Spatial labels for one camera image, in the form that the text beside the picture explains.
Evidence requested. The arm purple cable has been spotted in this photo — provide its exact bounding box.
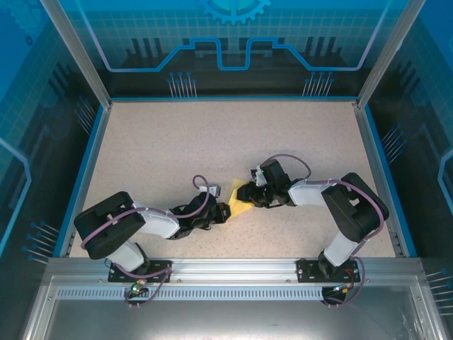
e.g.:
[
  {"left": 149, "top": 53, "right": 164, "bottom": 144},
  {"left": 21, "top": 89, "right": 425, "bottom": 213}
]
[
  {"left": 81, "top": 174, "right": 210, "bottom": 309},
  {"left": 260, "top": 153, "right": 386, "bottom": 306}
]

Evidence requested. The yellow cloth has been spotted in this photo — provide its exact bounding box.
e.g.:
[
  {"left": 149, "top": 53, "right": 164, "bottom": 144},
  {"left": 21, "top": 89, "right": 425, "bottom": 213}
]
[{"left": 226, "top": 178, "right": 256, "bottom": 217}]

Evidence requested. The aluminium frame post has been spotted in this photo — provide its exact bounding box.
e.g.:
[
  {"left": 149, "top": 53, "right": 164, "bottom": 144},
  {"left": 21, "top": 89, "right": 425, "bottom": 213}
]
[
  {"left": 39, "top": 0, "right": 113, "bottom": 109},
  {"left": 355, "top": 0, "right": 428, "bottom": 110}
]

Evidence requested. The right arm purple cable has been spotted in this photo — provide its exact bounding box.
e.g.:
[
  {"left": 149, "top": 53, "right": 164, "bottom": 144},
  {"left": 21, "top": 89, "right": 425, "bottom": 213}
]
[{"left": 260, "top": 153, "right": 386, "bottom": 306}]

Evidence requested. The sheet metal tray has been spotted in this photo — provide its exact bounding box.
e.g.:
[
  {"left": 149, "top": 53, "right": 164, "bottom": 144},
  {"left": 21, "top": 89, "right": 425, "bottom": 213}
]
[{"left": 21, "top": 276, "right": 445, "bottom": 340}]

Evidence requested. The blue printed gear panel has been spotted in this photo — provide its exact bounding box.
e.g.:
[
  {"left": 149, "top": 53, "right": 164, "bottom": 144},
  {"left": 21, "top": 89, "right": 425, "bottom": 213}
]
[{"left": 58, "top": 0, "right": 404, "bottom": 98}]

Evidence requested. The slotted grey cable duct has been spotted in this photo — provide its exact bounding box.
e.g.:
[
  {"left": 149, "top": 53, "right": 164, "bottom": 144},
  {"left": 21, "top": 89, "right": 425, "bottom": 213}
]
[{"left": 55, "top": 287, "right": 326, "bottom": 302}]

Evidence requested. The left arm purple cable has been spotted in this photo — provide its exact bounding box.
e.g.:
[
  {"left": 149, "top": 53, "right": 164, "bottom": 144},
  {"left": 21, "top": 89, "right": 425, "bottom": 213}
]
[{"left": 81, "top": 174, "right": 210, "bottom": 309}]

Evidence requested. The aluminium cross rail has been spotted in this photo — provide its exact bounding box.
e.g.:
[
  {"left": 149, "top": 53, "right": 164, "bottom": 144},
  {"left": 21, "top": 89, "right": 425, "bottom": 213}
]
[{"left": 47, "top": 257, "right": 425, "bottom": 284}]

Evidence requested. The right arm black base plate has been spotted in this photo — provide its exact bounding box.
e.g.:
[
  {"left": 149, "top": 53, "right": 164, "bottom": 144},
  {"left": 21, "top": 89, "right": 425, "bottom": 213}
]
[{"left": 296, "top": 258, "right": 358, "bottom": 283}]

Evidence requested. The aluminium side rail blue trim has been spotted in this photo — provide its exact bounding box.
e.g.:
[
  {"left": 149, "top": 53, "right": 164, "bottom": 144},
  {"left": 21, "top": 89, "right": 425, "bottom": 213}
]
[
  {"left": 58, "top": 102, "right": 113, "bottom": 259},
  {"left": 353, "top": 101, "right": 418, "bottom": 259}
]

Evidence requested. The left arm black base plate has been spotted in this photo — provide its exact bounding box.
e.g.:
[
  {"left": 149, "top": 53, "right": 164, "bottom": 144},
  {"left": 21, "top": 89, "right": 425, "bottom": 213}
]
[{"left": 108, "top": 259, "right": 173, "bottom": 283}]

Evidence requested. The blue printed side panel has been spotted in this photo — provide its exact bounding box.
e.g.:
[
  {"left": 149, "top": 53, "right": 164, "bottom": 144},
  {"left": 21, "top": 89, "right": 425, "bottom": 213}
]
[
  {"left": 0, "top": 0, "right": 103, "bottom": 340},
  {"left": 367, "top": 0, "right": 453, "bottom": 319}
]

